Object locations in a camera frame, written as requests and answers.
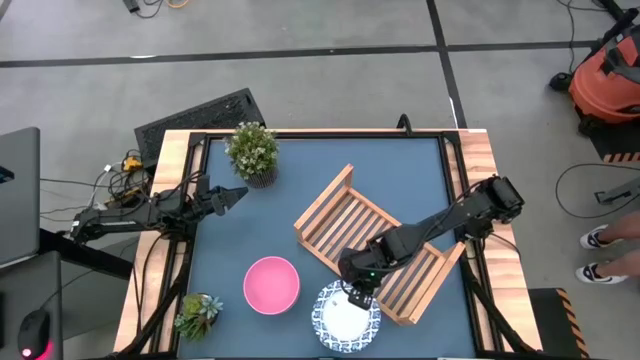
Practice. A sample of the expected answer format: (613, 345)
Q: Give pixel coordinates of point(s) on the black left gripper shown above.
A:
(205, 202)

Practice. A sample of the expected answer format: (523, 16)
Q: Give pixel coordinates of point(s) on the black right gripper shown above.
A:
(360, 270)

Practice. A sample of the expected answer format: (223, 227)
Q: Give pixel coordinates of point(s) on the blue patterned paper plate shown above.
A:
(340, 325)

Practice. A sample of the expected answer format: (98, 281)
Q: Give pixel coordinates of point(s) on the pink bowl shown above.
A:
(271, 285)

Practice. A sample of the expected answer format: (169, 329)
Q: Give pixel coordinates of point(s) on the wooden slatted shelf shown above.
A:
(325, 199)

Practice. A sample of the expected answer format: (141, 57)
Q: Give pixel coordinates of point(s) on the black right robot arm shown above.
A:
(440, 220)

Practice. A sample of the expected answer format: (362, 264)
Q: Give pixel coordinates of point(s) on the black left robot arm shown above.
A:
(125, 215)

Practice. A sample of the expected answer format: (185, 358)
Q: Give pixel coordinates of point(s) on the white flowering potted plant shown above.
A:
(252, 150)

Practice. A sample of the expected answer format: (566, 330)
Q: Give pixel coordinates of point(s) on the blue table mat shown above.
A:
(300, 160)

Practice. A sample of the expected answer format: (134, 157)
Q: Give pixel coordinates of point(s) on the yellow power plug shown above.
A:
(132, 163)

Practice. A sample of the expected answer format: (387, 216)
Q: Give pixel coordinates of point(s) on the green succulent potted plant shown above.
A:
(197, 315)

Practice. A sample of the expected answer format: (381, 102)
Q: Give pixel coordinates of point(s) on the black desk support bar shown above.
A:
(85, 255)

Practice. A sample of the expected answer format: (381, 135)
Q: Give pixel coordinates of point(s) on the black hazard-striped floor mat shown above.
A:
(620, 147)
(555, 325)

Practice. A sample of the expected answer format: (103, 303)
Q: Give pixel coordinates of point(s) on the grey closed laptop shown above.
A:
(20, 200)

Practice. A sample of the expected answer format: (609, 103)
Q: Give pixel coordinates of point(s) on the black power adapter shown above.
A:
(131, 5)

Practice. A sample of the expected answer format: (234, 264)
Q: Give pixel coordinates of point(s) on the dark grey desk surface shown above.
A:
(30, 285)

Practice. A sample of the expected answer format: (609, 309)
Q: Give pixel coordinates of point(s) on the black computer mouse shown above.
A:
(34, 332)

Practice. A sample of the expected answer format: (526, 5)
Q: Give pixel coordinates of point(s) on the person's leg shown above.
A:
(625, 227)
(625, 265)

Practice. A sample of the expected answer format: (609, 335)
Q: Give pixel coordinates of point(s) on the grey metal stand foot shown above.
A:
(620, 192)

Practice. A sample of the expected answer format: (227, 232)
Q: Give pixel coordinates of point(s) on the orange shop vacuum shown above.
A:
(605, 85)

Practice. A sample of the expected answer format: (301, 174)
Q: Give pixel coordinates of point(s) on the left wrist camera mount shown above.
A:
(203, 184)

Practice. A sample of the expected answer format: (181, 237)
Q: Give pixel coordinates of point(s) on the black table frame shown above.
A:
(325, 135)

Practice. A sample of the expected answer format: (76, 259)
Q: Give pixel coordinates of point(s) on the black frame strut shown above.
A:
(160, 310)
(492, 310)

